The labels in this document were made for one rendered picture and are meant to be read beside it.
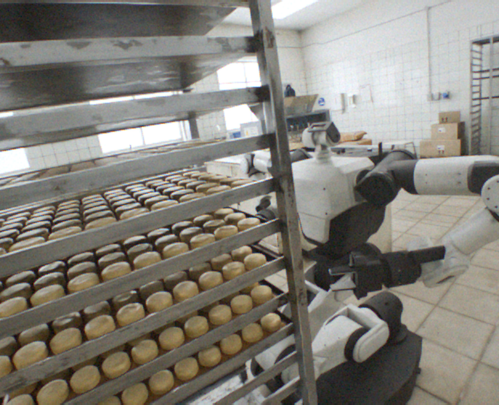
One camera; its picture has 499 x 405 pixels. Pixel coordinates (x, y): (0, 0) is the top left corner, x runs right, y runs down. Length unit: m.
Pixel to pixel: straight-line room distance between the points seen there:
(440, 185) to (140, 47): 0.67
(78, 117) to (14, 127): 0.08
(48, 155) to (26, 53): 4.25
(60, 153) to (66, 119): 4.26
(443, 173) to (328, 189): 0.30
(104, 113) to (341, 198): 0.65
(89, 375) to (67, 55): 0.54
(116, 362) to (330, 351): 0.79
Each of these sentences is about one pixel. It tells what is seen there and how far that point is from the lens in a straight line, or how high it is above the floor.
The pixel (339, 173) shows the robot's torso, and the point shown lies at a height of 1.00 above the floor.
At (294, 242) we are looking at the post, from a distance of 0.63.
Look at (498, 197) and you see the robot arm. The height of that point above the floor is 0.98.
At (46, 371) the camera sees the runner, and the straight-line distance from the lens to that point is 0.60.
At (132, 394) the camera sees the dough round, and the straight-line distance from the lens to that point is 0.72.
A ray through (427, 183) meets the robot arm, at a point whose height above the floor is 0.99.
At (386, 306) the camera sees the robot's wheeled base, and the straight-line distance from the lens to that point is 1.43.
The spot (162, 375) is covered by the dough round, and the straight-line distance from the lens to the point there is 0.73.
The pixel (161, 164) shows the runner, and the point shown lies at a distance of 0.50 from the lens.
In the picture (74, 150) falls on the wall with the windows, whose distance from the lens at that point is 4.76.
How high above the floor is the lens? 1.18
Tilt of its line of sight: 15 degrees down
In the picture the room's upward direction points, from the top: 9 degrees counter-clockwise
